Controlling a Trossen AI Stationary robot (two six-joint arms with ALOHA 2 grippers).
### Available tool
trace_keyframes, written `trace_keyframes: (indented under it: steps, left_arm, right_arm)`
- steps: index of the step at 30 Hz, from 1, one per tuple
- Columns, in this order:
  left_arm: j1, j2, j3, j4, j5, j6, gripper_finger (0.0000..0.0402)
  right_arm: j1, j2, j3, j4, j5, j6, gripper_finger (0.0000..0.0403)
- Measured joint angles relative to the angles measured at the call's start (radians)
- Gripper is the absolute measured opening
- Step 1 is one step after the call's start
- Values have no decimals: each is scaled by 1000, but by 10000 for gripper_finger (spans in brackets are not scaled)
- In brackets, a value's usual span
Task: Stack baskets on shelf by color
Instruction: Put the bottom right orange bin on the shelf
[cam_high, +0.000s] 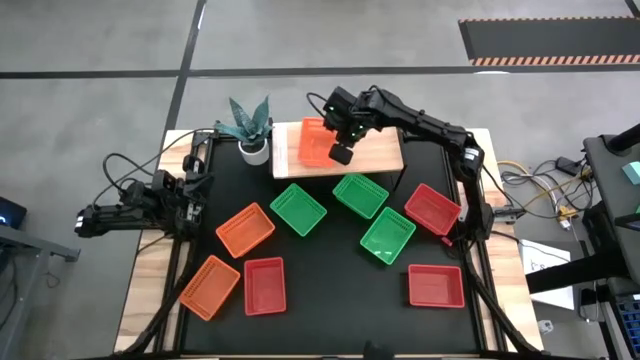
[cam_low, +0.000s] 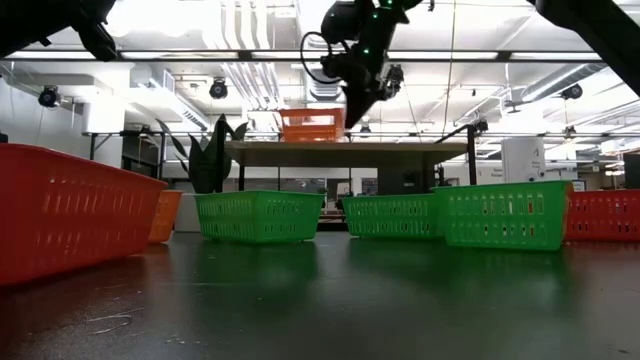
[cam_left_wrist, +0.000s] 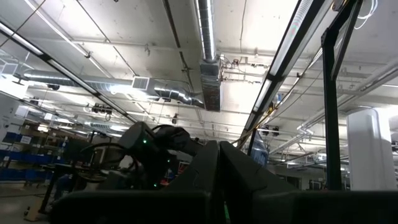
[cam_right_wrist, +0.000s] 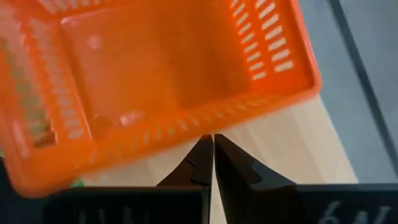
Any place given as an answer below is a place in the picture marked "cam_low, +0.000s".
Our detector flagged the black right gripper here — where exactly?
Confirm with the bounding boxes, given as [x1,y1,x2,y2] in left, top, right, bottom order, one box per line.
[322,52,387,130]

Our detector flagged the orange plastic slotted basket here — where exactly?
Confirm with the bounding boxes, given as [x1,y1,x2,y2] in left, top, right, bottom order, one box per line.
[278,107,347,144]
[148,189,184,245]
[0,143,169,287]

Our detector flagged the green plastic slotted basket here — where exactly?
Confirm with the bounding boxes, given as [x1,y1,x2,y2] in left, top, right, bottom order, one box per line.
[430,180,575,252]
[341,193,441,240]
[193,189,327,245]

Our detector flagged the red plastic slotted basket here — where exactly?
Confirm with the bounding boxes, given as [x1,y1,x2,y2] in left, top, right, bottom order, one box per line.
[564,188,640,244]

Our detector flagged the light wooden shelf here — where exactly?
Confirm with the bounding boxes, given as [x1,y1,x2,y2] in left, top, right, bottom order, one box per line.
[224,141,470,196]

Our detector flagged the snake plant in white pot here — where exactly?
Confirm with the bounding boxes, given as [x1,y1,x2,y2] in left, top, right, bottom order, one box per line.
[154,113,249,234]

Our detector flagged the white cylindrical kiosk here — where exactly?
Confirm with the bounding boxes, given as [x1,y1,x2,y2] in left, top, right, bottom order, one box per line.
[501,136,547,184]

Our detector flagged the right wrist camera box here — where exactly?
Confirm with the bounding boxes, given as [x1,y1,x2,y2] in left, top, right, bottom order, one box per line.
[382,63,405,99]

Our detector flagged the black right arm cable loop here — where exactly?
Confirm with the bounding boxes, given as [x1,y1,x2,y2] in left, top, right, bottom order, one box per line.
[299,30,346,85]

